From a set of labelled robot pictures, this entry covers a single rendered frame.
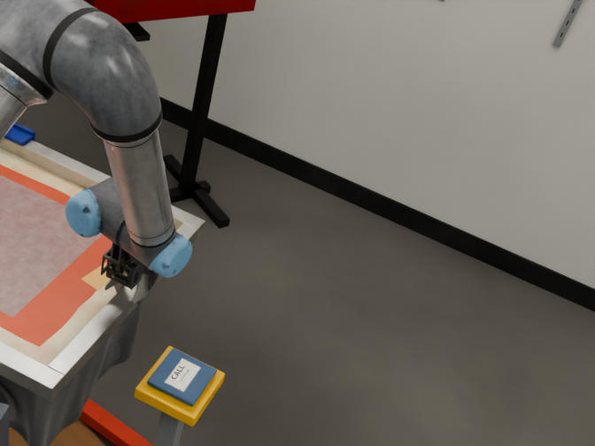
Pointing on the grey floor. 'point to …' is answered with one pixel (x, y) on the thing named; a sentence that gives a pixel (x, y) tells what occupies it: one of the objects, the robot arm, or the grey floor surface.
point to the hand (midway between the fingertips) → (131, 292)
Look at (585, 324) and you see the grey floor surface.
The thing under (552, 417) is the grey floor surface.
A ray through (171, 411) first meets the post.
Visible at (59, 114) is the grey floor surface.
